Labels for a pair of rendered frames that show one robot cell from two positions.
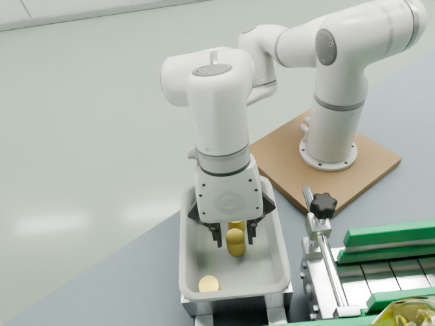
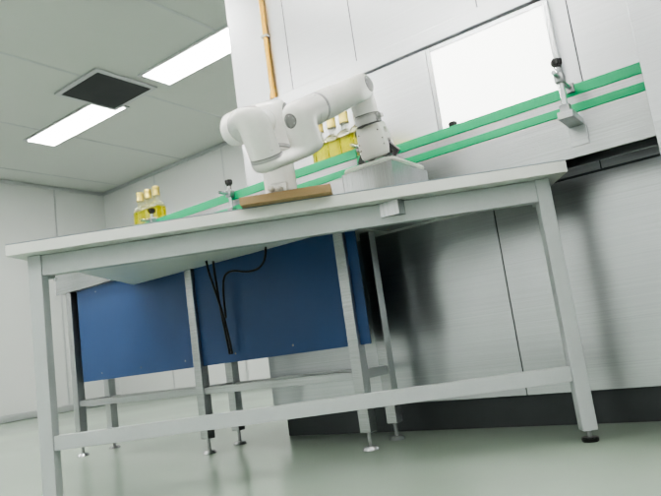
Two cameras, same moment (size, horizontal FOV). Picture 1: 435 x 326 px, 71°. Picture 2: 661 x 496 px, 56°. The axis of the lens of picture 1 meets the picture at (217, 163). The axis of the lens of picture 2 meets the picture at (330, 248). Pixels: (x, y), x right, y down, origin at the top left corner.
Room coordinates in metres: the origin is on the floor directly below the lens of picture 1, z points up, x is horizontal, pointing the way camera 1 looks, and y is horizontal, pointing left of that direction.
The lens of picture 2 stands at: (1.94, 0.77, 0.34)
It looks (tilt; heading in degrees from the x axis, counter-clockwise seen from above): 9 degrees up; 211
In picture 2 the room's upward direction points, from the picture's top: 8 degrees counter-clockwise
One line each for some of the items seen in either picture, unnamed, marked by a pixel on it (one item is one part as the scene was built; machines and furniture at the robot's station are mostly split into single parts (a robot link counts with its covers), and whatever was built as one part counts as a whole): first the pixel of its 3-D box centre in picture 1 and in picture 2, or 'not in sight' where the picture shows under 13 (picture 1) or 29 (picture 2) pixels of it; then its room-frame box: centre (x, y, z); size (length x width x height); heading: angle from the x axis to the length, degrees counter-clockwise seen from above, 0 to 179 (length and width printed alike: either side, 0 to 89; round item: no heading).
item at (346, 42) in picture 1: (352, 55); (270, 127); (0.46, -0.26, 1.01); 0.13 x 0.10 x 0.16; 104
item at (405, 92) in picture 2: not in sight; (429, 97); (-0.09, 0.05, 1.15); 0.90 x 0.03 x 0.34; 86
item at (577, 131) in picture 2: not in sight; (566, 100); (0.20, 0.53, 0.90); 0.17 x 0.05 x 0.23; 176
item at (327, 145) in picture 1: (327, 121); (277, 175); (0.47, -0.25, 0.85); 0.16 x 0.13 x 0.15; 22
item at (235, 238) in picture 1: (235, 242); not in sight; (0.26, -0.01, 0.79); 0.04 x 0.04 x 0.04
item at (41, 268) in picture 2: not in sight; (300, 343); (0.47, -0.25, 0.36); 1.51 x 0.09 x 0.71; 118
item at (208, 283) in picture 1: (210, 290); not in sight; (0.18, 0.05, 0.79); 0.04 x 0.04 x 0.04
